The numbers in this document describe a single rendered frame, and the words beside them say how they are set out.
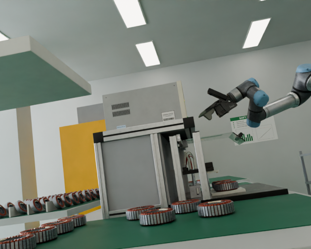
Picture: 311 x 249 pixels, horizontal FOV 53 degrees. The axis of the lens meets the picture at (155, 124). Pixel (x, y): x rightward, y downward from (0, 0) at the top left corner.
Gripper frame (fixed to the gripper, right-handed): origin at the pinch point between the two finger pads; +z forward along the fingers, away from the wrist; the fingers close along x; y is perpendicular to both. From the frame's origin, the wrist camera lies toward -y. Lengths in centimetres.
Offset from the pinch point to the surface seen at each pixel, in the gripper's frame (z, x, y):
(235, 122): -107, 511, -15
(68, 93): 37, -87, -15
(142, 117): 25.6, -28.7, -10.2
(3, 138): 241, 276, -180
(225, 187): 11.9, -26.2, 37.6
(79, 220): 65, -57, 16
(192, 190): 25.5, -24.4, 30.8
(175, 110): 11.1, -28.7, -4.2
